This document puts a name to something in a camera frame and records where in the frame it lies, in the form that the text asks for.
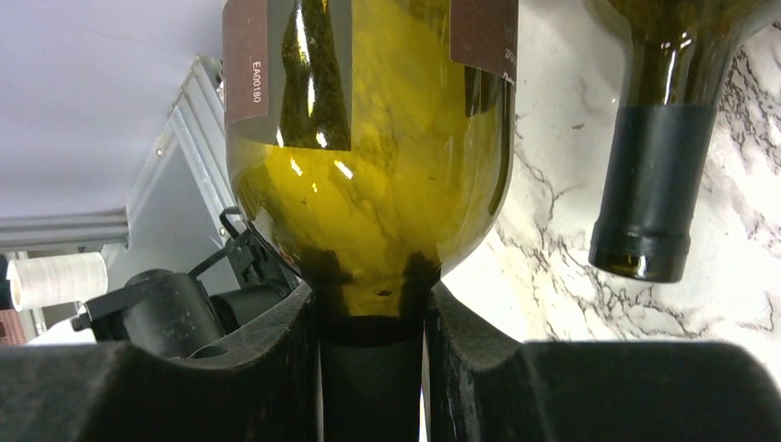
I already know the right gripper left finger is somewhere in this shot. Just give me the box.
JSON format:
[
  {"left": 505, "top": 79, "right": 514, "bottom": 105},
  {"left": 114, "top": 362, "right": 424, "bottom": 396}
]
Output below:
[{"left": 1, "top": 285, "right": 318, "bottom": 441}]

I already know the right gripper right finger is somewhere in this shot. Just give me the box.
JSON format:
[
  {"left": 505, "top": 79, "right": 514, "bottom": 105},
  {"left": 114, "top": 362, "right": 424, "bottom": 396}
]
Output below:
[{"left": 425, "top": 285, "right": 780, "bottom": 441}]

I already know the olive wine bottle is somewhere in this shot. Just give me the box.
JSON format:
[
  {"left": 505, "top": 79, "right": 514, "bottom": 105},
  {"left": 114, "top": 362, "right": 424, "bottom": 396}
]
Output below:
[{"left": 222, "top": 0, "right": 519, "bottom": 441}]

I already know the green wine bottle cream label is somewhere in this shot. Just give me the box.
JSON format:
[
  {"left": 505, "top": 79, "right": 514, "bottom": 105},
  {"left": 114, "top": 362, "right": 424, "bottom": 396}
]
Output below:
[{"left": 587, "top": 1, "right": 780, "bottom": 283}]

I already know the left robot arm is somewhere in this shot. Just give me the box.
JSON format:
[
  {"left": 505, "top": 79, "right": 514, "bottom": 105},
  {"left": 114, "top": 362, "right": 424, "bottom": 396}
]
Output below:
[{"left": 70, "top": 206, "right": 298, "bottom": 357}]

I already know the white thread spool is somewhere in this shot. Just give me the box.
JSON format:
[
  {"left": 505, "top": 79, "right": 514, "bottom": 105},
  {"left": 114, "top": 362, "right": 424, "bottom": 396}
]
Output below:
[{"left": 6, "top": 252, "right": 108, "bottom": 311}]

